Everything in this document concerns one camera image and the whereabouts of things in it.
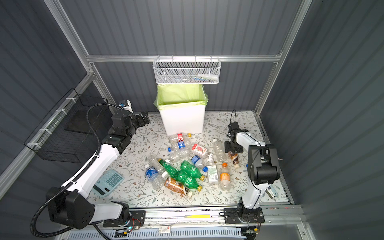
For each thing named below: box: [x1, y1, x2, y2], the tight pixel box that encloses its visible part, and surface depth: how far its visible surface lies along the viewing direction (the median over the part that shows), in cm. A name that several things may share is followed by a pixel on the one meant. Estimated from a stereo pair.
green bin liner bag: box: [153, 84, 209, 110], surface depth 99 cm
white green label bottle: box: [206, 158, 219, 184], surface depth 86 cm
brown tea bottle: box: [164, 176, 193, 198], surface depth 81 cm
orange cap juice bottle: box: [219, 162, 231, 192], surface depth 85 cm
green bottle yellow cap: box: [158, 158, 180, 178], surface depth 86 cm
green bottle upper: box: [180, 160, 205, 181], surface depth 88 cm
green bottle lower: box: [174, 171, 203, 192], surface depth 84 cm
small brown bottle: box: [228, 151, 240, 169], surface depth 93 cm
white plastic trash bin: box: [159, 105, 206, 137], surface depth 91 cm
